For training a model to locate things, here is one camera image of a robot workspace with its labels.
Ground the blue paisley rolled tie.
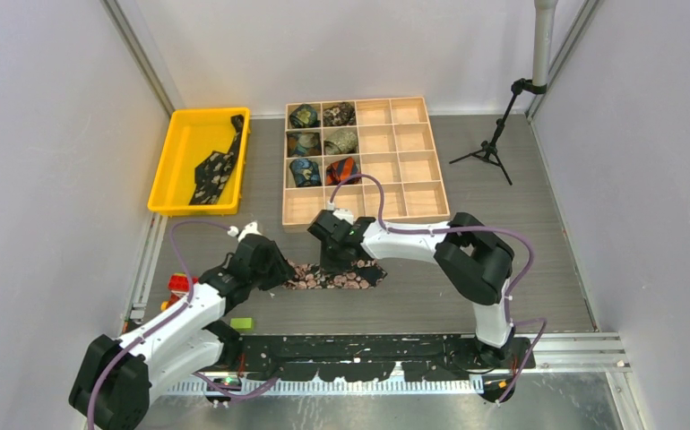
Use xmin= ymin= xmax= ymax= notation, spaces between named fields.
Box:
xmin=289 ymin=158 xmax=322 ymax=188

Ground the wooden compartment tray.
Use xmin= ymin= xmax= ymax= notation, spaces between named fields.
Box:
xmin=281 ymin=97 xmax=450 ymax=232

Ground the aluminium rail frame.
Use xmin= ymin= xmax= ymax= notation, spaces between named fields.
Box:
xmin=86 ymin=335 xmax=631 ymax=399

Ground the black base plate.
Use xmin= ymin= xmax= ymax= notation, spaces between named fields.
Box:
xmin=207 ymin=334 xmax=536 ymax=383

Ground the black patterned tie in bin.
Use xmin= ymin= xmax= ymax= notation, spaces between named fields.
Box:
xmin=189 ymin=115 xmax=245 ymax=205

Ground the dark green rolled tie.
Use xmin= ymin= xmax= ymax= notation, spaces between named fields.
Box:
xmin=288 ymin=103 xmax=320 ymax=129

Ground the pink floral black tie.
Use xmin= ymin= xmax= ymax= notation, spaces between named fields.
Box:
xmin=282 ymin=260 xmax=387 ymax=290

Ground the teal brown rolled tie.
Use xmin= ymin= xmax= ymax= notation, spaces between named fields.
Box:
xmin=286 ymin=132 xmax=323 ymax=158

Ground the dark brown floral rolled tie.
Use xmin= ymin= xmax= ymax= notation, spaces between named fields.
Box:
xmin=322 ymin=101 xmax=357 ymax=127

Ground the olive paisley rolled tie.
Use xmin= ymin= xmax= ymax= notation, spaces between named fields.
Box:
xmin=323 ymin=128 xmax=358 ymax=155

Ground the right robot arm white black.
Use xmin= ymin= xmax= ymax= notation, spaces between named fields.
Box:
xmin=307 ymin=210 xmax=514 ymax=368

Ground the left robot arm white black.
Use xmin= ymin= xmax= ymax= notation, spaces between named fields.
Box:
xmin=69 ymin=221 xmax=295 ymax=429

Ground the red toy truck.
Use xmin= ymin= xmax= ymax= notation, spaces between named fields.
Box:
xmin=160 ymin=273 xmax=189 ymax=311

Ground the orange navy striped rolled tie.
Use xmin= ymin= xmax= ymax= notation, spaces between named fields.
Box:
xmin=325 ymin=157 xmax=360 ymax=186

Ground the yellow plastic bin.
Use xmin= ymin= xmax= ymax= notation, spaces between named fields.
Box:
xmin=147 ymin=107 xmax=251 ymax=217

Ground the black mini tripod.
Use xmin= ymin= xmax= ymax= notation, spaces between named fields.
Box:
xmin=450 ymin=78 xmax=548 ymax=185

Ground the grey vertical pole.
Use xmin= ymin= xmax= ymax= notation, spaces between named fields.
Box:
xmin=531 ymin=0 xmax=558 ymax=93

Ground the green block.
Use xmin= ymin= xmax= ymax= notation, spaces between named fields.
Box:
xmin=229 ymin=317 xmax=254 ymax=331

